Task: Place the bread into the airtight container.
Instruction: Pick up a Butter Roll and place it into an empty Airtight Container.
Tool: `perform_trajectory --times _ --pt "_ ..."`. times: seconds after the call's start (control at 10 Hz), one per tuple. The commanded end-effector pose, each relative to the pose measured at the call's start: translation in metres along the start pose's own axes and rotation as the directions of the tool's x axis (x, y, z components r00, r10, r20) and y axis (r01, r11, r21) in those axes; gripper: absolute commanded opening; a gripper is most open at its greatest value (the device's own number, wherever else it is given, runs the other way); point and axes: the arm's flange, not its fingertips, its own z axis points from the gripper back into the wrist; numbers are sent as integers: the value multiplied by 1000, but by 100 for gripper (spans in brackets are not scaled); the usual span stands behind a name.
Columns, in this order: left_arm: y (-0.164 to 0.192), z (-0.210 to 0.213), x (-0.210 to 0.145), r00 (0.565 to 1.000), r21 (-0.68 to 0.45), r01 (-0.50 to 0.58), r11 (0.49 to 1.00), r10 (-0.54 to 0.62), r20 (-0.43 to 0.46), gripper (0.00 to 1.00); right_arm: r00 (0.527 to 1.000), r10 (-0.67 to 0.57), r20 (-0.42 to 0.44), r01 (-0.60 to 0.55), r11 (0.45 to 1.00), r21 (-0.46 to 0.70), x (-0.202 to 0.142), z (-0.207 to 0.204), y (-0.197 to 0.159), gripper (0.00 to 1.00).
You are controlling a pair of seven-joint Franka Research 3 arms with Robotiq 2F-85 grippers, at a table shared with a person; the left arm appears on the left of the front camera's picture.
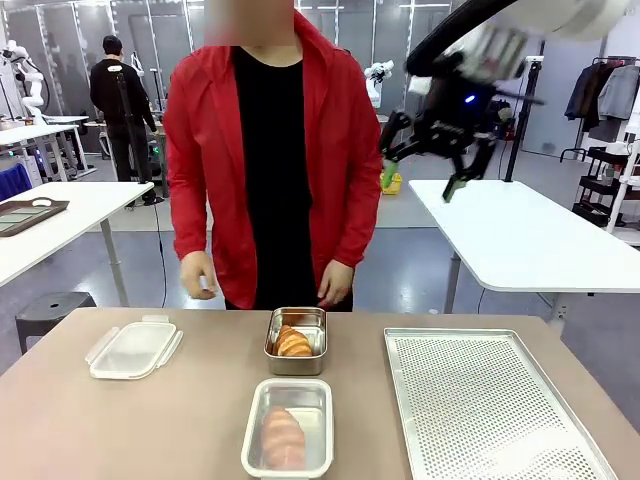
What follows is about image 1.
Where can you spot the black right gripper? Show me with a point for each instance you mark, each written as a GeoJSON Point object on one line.
{"type": "Point", "coordinates": [447, 127]}

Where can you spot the small golden croissant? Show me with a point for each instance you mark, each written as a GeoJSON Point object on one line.
{"type": "Point", "coordinates": [292, 342]}

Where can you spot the clear plastic clip lid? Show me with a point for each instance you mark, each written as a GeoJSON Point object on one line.
{"type": "Point", "coordinates": [310, 395]}
{"type": "Point", "coordinates": [132, 350]}

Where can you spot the large golden croissant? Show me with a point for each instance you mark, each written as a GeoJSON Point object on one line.
{"type": "Point", "coordinates": [284, 437]}

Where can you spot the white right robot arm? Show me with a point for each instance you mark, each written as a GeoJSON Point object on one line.
{"type": "Point", "coordinates": [575, 17]}

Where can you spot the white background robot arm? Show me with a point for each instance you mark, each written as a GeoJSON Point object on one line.
{"type": "Point", "coordinates": [377, 82]}

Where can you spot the deep steel rectangular container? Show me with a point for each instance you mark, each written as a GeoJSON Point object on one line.
{"type": "Point", "coordinates": [295, 362]}

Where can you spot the shallow steel rectangular container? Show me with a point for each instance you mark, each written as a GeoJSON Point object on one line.
{"type": "Point", "coordinates": [250, 450]}

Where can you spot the person's left hand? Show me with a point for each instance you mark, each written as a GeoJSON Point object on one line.
{"type": "Point", "coordinates": [337, 282]}

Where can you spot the person's right hand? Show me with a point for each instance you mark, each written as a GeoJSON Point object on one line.
{"type": "Point", "coordinates": [196, 275]}

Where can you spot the yellow basket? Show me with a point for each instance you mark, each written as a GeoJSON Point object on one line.
{"type": "Point", "coordinates": [393, 184]}

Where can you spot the large white rounded table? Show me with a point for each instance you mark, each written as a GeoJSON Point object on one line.
{"type": "Point", "coordinates": [525, 235]}

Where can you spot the black and white utility cart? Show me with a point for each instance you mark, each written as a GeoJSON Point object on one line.
{"type": "Point", "coordinates": [607, 185]}

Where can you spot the clothes rack with jackets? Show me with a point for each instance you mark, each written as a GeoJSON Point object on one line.
{"type": "Point", "coordinates": [607, 95]}

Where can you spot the person in red jacket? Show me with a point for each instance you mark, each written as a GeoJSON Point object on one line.
{"type": "Point", "coordinates": [200, 150]}

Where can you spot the perforated steel baking tray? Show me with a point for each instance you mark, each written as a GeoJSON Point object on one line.
{"type": "Point", "coordinates": [500, 410]}

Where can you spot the black tripod stand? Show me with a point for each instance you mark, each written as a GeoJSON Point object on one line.
{"type": "Point", "coordinates": [134, 140]}

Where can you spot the standing person in black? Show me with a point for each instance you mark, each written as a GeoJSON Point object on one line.
{"type": "Point", "coordinates": [117, 100]}

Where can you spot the white side table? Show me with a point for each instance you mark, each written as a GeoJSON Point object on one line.
{"type": "Point", "coordinates": [90, 210]}

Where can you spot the white background desk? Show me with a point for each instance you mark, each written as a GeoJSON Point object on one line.
{"type": "Point", "coordinates": [35, 135]}

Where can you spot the brown serving tray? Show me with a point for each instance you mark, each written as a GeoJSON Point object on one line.
{"type": "Point", "coordinates": [30, 215]}

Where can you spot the black plastic stool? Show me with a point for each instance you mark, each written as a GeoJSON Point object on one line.
{"type": "Point", "coordinates": [55, 312]}

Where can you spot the blue chair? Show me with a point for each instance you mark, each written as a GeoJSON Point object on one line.
{"type": "Point", "coordinates": [12, 181]}

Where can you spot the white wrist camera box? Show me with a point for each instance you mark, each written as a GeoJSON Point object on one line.
{"type": "Point", "coordinates": [419, 85]}

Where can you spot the black camera stand pole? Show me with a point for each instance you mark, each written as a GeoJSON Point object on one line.
{"type": "Point", "coordinates": [520, 125]}

